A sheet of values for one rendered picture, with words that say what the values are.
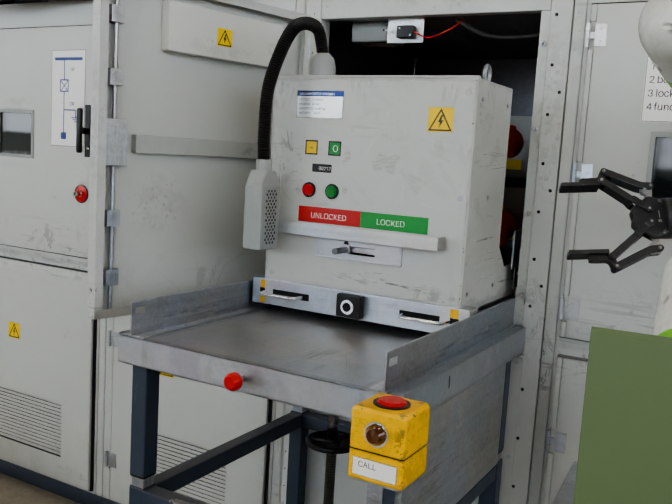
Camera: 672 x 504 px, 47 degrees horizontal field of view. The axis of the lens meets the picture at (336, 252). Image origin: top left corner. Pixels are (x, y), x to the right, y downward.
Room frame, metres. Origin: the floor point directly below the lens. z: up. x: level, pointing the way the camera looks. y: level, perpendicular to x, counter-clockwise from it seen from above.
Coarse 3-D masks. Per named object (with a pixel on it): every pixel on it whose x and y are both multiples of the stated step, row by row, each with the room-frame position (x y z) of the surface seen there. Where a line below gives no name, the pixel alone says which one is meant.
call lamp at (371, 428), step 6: (366, 426) 0.97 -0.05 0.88; (372, 426) 0.95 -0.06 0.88; (378, 426) 0.95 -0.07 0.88; (384, 426) 0.95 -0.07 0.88; (366, 432) 0.96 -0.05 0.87; (372, 432) 0.95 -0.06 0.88; (378, 432) 0.95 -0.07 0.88; (384, 432) 0.95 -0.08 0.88; (366, 438) 0.96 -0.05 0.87; (372, 438) 0.95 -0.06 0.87; (378, 438) 0.94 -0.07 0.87; (384, 438) 0.95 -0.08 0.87; (372, 444) 0.95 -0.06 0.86; (378, 444) 0.95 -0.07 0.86; (384, 444) 0.95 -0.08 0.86
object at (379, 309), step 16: (256, 288) 1.81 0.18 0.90; (288, 288) 1.77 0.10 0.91; (304, 288) 1.74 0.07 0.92; (320, 288) 1.72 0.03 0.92; (272, 304) 1.79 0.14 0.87; (288, 304) 1.76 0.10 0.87; (304, 304) 1.74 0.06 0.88; (320, 304) 1.72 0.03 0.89; (368, 304) 1.66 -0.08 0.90; (384, 304) 1.64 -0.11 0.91; (400, 304) 1.63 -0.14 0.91; (416, 304) 1.61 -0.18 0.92; (432, 304) 1.59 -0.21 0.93; (368, 320) 1.66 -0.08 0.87; (384, 320) 1.64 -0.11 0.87; (400, 320) 1.62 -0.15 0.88; (432, 320) 1.59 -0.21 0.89
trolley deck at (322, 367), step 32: (224, 320) 1.68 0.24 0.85; (256, 320) 1.70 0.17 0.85; (288, 320) 1.72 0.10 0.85; (320, 320) 1.74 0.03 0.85; (352, 320) 1.76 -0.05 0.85; (128, 352) 1.49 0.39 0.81; (160, 352) 1.44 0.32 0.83; (192, 352) 1.41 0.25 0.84; (224, 352) 1.41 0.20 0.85; (256, 352) 1.42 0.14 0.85; (288, 352) 1.43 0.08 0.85; (320, 352) 1.45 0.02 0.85; (352, 352) 1.46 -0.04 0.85; (384, 352) 1.48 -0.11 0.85; (480, 352) 1.51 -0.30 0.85; (512, 352) 1.70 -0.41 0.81; (256, 384) 1.33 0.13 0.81; (288, 384) 1.30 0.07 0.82; (320, 384) 1.27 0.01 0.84; (352, 384) 1.25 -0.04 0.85; (416, 384) 1.27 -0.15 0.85; (448, 384) 1.37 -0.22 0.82
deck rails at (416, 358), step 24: (216, 288) 1.71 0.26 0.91; (240, 288) 1.79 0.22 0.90; (168, 312) 1.57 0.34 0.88; (192, 312) 1.64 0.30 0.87; (216, 312) 1.71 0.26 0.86; (240, 312) 1.75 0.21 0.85; (480, 312) 1.59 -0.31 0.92; (504, 312) 1.73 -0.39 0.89; (144, 336) 1.48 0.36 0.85; (432, 336) 1.37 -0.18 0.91; (456, 336) 1.48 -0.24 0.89; (480, 336) 1.60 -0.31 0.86; (408, 360) 1.28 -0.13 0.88; (432, 360) 1.38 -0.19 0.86; (384, 384) 1.21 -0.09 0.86
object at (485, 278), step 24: (480, 96) 1.59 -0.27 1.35; (504, 96) 1.72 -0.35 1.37; (480, 120) 1.60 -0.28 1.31; (504, 120) 1.73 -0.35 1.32; (480, 144) 1.61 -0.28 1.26; (504, 144) 1.74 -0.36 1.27; (480, 168) 1.62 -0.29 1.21; (504, 168) 1.76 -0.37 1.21; (480, 192) 1.63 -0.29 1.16; (480, 216) 1.64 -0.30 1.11; (480, 240) 1.65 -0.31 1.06; (480, 264) 1.66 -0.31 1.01; (480, 288) 1.67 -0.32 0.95; (504, 288) 1.83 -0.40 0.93
